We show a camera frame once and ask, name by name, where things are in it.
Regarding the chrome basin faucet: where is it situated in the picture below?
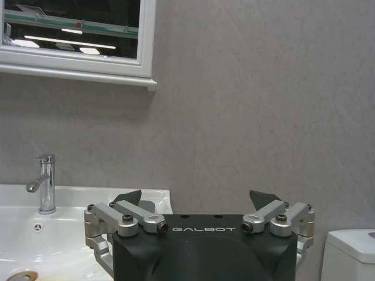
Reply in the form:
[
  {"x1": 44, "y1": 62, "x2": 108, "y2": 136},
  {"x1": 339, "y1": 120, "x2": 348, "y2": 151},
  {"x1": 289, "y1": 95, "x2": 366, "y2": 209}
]
[{"x1": 25, "y1": 153, "x2": 57, "y2": 215}]

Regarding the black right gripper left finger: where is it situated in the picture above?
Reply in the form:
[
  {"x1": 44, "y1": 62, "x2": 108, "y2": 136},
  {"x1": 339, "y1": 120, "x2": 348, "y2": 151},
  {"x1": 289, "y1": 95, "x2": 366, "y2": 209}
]
[{"x1": 83, "y1": 189, "x2": 167, "y2": 278}]

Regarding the white ceramic washbasin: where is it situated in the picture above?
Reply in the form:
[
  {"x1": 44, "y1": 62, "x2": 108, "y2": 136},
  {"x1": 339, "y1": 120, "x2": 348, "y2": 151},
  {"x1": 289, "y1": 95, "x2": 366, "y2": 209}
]
[{"x1": 0, "y1": 184, "x2": 173, "y2": 281}]

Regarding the white framed wall mirror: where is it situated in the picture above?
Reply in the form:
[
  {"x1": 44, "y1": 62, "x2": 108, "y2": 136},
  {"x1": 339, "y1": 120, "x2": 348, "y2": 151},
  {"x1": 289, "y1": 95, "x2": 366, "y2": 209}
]
[{"x1": 0, "y1": 0, "x2": 159, "y2": 91}]

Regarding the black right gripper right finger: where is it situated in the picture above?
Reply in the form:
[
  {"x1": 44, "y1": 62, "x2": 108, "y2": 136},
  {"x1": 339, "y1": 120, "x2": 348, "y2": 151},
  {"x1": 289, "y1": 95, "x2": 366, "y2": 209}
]
[{"x1": 241, "y1": 190, "x2": 316, "y2": 273}]

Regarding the brass basin drain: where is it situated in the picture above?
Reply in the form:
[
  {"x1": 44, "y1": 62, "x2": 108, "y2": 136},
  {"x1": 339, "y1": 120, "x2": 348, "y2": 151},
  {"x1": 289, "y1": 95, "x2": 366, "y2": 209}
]
[{"x1": 4, "y1": 270, "x2": 39, "y2": 281}]

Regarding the white toilet tank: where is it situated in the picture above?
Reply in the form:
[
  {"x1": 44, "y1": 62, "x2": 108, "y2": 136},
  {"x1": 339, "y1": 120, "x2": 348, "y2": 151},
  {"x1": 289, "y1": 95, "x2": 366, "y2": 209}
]
[{"x1": 325, "y1": 229, "x2": 375, "y2": 281}]

